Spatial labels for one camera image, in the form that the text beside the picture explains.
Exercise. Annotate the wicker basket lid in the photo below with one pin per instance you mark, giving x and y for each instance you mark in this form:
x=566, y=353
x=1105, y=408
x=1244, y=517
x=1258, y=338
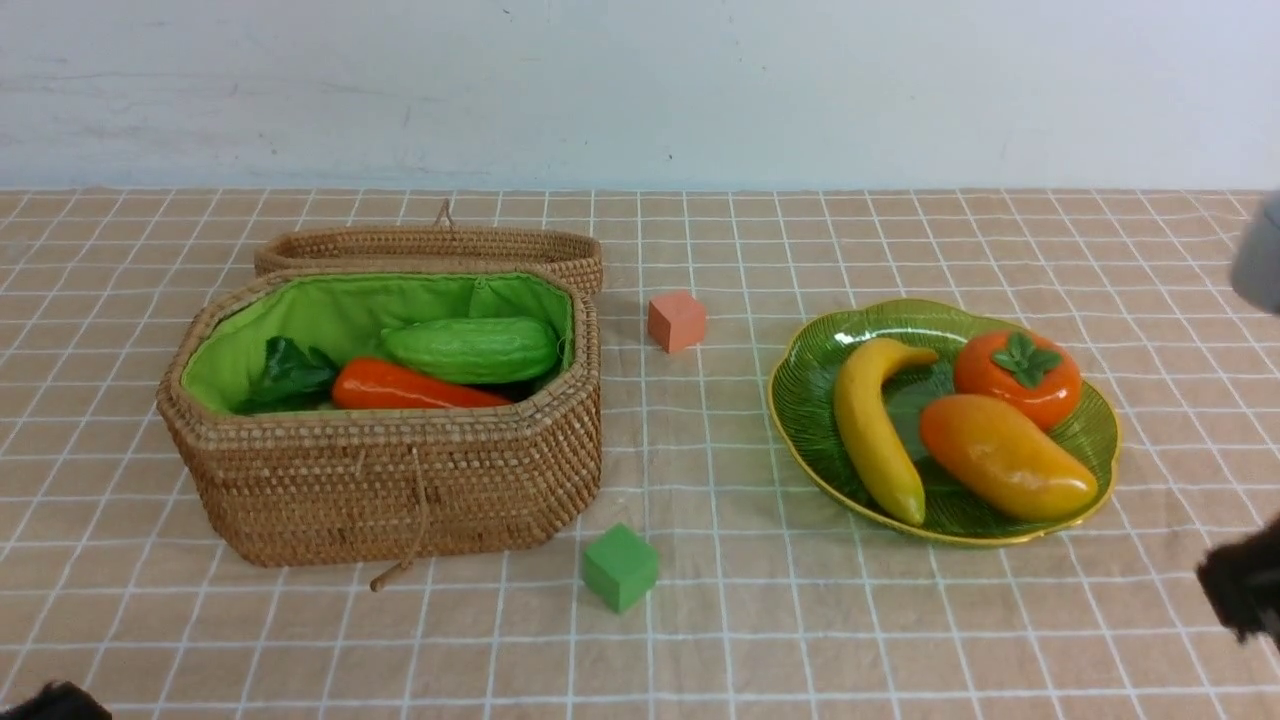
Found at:
x=574, y=258

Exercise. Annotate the orange foam cube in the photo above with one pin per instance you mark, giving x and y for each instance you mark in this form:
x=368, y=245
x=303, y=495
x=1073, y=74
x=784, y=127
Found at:
x=676, y=320

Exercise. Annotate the orange yellow mango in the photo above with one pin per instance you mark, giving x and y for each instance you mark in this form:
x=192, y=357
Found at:
x=1004, y=458

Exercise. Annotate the green bitter gourd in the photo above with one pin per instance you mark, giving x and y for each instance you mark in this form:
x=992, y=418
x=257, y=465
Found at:
x=476, y=351

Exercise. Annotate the orange carrot with leaves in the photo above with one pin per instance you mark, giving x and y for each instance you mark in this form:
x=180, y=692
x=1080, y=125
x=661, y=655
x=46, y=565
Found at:
x=301, y=379

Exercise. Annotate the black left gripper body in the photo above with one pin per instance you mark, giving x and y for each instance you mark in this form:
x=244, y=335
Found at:
x=58, y=701

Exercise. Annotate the yellow banana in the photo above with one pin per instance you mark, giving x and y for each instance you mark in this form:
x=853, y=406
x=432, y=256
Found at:
x=865, y=426

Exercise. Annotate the woven wicker basket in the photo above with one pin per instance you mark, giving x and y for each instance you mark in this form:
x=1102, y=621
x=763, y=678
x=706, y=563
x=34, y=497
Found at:
x=321, y=486

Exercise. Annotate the orange persimmon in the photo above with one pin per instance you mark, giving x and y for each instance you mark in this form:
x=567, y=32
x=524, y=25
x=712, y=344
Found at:
x=1025, y=370

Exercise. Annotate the green foam cube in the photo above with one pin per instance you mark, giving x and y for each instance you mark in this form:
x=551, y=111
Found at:
x=620, y=567

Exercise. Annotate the beige checkered tablecloth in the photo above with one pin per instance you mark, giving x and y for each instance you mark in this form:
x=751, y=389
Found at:
x=771, y=601

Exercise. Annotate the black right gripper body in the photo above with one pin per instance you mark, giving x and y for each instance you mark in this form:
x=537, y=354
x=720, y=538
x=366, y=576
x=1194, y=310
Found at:
x=1240, y=579

